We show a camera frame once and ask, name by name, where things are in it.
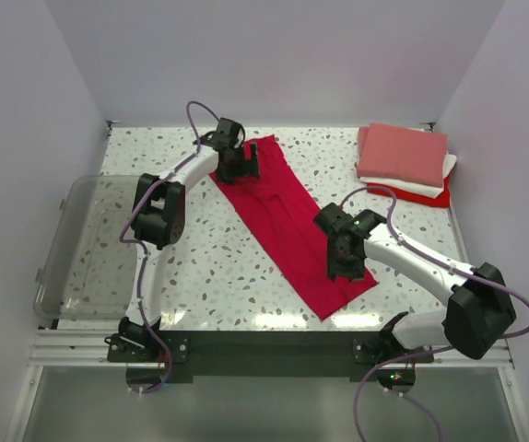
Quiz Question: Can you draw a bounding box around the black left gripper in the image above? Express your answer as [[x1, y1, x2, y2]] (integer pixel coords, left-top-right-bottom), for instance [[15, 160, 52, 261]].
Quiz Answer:
[[216, 142, 259, 184]]

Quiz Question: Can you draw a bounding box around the crimson red t-shirt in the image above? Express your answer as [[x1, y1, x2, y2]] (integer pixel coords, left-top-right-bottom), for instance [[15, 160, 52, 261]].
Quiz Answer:
[[210, 135, 378, 320]]

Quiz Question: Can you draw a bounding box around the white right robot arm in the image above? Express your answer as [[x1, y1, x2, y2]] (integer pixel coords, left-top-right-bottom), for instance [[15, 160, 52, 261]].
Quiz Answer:
[[313, 204, 516, 362]]

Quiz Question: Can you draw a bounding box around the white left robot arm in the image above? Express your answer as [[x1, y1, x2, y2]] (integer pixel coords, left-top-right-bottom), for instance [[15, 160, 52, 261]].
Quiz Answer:
[[119, 118, 260, 361]]

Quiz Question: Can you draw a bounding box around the folded pink t-shirt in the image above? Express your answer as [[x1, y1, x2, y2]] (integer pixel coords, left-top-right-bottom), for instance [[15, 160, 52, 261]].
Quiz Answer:
[[357, 122, 448, 186]]

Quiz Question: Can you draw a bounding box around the folded red t-shirt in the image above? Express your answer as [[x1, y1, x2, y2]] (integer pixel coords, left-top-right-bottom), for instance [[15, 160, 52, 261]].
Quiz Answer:
[[368, 177, 451, 209]]

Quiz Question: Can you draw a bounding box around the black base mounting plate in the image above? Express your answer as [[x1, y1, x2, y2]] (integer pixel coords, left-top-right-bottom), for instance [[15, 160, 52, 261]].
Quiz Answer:
[[104, 331, 408, 386]]

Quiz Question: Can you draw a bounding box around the clear plastic bin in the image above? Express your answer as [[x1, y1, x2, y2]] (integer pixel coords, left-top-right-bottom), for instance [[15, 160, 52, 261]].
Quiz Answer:
[[34, 175, 138, 320]]

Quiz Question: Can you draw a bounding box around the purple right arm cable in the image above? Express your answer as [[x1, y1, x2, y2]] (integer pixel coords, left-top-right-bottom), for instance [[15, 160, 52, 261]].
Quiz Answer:
[[337, 186, 529, 442]]

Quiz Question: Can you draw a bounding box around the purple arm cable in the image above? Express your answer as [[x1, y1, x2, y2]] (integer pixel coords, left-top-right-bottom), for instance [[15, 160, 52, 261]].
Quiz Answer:
[[119, 100, 222, 395], [337, 186, 529, 442]]

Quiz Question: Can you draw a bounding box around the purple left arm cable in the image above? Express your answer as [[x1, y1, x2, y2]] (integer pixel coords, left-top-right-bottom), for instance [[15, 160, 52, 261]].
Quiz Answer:
[[119, 100, 222, 395]]

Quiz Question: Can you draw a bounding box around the aluminium extrusion rail frame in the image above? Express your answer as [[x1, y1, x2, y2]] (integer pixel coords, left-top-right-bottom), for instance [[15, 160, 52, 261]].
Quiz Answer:
[[6, 120, 529, 442]]

